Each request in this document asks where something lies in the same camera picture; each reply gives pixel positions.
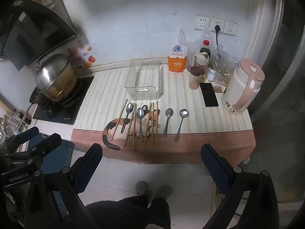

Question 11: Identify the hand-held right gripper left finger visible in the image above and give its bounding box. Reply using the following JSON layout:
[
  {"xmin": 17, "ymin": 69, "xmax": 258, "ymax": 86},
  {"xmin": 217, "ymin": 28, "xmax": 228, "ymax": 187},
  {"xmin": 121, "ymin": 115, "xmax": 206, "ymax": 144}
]
[{"xmin": 24, "ymin": 143, "xmax": 103, "ymax": 229}]

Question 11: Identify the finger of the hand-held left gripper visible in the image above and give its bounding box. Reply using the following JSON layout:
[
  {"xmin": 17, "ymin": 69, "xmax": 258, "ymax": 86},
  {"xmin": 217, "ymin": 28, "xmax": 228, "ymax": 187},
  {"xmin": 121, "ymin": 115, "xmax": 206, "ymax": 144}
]
[
  {"xmin": 5, "ymin": 133, "xmax": 62, "ymax": 165},
  {"xmin": 0, "ymin": 126, "xmax": 40, "ymax": 152}
]

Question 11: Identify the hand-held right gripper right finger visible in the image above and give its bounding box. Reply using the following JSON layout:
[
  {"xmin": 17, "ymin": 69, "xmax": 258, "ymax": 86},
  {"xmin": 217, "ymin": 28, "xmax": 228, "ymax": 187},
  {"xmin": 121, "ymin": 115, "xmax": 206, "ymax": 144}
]
[{"xmin": 201, "ymin": 144, "xmax": 280, "ymax": 229}]

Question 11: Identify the metal spoon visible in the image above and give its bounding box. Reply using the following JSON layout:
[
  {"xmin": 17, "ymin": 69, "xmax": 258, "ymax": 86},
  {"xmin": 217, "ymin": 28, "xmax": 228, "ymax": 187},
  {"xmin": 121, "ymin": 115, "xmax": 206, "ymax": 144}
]
[
  {"xmin": 136, "ymin": 108, "xmax": 145, "ymax": 142},
  {"xmin": 121, "ymin": 102, "xmax": 134, "ymax": 134},
  {"xmin": 174, "ymin": 109, "xmax": 189, "ymax": 142},
  {"xmin": 162, "ymin": 108, "xmax": 174, "ymax": 141}
]

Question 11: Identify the bundle of wooden chopsticks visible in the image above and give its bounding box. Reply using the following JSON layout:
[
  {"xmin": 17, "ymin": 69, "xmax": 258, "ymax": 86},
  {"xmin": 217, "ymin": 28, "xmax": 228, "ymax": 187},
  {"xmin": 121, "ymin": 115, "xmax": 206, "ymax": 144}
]
[{"xmin": 112, "ymin": 99, "xmax": 159, "ymax": 151}]

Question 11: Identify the clear plastic container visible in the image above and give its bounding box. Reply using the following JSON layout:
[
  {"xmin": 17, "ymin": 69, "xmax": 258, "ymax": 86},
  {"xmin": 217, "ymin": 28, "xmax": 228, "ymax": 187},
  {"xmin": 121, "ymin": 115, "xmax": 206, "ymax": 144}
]
[{"xmin": 124, "ymin": 57, "xmax": 165, "ymax": 101}]

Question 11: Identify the blue cabinet front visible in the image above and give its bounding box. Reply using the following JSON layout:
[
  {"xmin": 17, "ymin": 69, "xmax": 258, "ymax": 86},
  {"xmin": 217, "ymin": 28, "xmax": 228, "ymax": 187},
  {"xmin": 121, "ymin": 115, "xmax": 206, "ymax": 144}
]
[{"xmin": 24, "ymin": 134, "xmax": 74, "ymax": 172}]

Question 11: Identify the black cooktop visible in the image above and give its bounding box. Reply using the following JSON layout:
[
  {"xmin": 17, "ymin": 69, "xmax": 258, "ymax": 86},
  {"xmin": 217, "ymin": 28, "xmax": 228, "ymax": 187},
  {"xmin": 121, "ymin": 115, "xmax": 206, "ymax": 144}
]
[{"xmin": 32, "ymin": 76, "xmax": 95, "ymax": 125}]

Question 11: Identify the grey slipper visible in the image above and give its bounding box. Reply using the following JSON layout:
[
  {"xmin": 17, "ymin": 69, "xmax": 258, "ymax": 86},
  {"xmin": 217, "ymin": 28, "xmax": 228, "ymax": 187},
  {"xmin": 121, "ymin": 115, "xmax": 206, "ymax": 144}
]
[
  {"xmin": 135, "ymin": 181, "xmax": 151, "ymax": 202},
  {"xmin": 155, "ymin": 184, "xmax": 173, "ymax": 199}
]

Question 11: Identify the steel pot with lid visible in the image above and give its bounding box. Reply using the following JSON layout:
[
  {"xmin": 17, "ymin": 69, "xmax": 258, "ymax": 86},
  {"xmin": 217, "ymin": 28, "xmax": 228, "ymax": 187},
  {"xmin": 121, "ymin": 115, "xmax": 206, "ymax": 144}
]
[{"xmin": 35, "ymin": 53, "xmax": 79, "ymax": 103}]

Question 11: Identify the black smartphone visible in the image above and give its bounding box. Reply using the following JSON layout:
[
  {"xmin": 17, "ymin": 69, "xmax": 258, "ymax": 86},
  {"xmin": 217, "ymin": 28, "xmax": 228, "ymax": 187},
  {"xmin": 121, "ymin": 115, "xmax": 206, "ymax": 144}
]
[{"xmin": 199, "ymin": 82, "xmax": 219, "ymax": 108}]

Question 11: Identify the pink and cream electric kettle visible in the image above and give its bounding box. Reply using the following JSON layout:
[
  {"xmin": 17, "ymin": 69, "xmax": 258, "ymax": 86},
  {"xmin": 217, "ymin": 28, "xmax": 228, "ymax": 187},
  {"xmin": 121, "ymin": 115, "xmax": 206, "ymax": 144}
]
[{"xmin": 222, "ymin": 58, "xmax": 266, "ymax": 115}]

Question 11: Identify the spice jar brown lid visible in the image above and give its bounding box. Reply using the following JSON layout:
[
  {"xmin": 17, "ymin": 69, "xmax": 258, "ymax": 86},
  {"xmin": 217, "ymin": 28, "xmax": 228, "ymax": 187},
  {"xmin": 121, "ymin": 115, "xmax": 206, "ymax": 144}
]
[{"xmin": 189, "ymin": 66, "xmax": 203, "ymax": 90}]

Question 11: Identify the dark glass door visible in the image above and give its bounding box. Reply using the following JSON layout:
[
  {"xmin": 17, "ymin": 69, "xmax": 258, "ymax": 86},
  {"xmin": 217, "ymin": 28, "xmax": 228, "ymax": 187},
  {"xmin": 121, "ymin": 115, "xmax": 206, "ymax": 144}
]
[{"xmin": 250, "ymin": 0, "xmax": 305, "ymax": 210}]

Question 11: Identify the black range hood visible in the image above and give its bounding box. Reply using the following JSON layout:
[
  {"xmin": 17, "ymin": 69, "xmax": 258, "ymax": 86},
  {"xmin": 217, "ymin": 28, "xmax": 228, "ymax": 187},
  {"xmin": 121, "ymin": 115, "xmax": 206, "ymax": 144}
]
[{"xmin": 0, "ymin": 0, "xmax": 78, "ymax": 71}]

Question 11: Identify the crumpled clear plastic bag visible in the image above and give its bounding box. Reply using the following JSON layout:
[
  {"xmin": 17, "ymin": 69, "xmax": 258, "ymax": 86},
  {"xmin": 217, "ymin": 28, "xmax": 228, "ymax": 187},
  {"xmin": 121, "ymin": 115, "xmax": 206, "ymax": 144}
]
[{"xmin": 210, "ymin": 45, "xmax": 241, "ymax": 80}]

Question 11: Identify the oil bottle beige lid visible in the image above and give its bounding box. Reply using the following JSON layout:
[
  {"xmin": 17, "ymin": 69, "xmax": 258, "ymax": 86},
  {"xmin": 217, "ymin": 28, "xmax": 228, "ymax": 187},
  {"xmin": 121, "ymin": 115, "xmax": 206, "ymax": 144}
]
[{"xmin": 193, "ymin": 52, "xmax": 210, "ymax": 81}]

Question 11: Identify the orange and white salt bag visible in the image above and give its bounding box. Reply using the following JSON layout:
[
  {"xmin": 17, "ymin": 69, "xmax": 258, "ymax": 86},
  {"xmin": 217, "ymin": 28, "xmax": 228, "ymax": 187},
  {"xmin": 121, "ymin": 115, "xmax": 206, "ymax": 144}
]
[{"xmin": 167, "ymin": 43, "xmax": 187, "ymax": 72}]

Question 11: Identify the dark sauce bottle red cap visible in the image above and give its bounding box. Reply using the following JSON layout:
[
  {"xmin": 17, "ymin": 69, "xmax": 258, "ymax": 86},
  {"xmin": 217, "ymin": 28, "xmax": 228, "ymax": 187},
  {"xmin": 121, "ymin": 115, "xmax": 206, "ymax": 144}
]
[{"xmin": 199, "ymin": 40, "xmax": 211, "ymax": 58}]

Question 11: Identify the translucent white plastic bag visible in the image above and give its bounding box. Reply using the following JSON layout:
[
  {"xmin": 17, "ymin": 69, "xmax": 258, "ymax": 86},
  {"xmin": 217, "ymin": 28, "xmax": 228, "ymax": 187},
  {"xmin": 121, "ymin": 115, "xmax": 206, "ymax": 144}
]
[{"xmin": 177, "ymin": 26, "xmax": 199, "ymax": 72}]

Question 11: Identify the tall clear plastic bag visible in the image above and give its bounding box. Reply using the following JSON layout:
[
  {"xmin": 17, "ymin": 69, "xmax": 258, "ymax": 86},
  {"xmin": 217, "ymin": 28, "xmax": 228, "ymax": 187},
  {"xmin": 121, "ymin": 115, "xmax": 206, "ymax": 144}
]
[{"xmin": 199, "ymin": 20, "xmax": 214, "ymax": 50}]

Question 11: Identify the wall utensil rack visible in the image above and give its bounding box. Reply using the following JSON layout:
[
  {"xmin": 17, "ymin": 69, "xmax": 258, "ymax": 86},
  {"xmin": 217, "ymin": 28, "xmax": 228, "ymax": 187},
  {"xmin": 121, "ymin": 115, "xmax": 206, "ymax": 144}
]
[{"xmin": 0, "ymin": 108, "xmax": 31, "ymax": 144}]

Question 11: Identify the fruit wall sticker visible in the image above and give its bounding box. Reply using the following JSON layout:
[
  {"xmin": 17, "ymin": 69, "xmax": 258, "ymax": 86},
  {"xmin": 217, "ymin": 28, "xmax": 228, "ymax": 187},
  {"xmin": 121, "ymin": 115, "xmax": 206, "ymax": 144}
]
[{"xmin": 67, "ymin": 39, "xmax": 96, "ymax": 69}]

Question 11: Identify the black plug with cable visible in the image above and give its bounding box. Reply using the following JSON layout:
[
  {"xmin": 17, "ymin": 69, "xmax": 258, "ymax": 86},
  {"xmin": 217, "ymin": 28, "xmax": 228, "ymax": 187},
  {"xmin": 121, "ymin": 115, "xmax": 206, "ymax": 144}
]
[{"xmin": 214, "ymin": 24, "xmax": 222, "ymax": 48}]

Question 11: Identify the beige hood duct cover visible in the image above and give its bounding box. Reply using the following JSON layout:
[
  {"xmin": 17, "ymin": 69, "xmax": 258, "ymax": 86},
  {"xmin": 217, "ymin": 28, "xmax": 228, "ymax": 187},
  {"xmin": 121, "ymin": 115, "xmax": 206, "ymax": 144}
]
[{"xmin": 22, "ymin": 0, "xmax": 79, "ymax": 35}]

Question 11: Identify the white wall socket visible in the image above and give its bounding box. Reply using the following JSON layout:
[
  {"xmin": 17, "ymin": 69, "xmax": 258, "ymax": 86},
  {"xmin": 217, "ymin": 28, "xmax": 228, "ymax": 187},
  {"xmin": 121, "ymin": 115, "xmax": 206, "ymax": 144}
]
[
  {"xmin": 210, "ymin": 17, "xmax": 225, "ymax": 34},
  {"xmin": 223, "ymin": 19, "xmax": 238, "ymax": 37},
  {"xmin": 194, "ymin": 15, "xmax": 210, "ymax": 31}
]

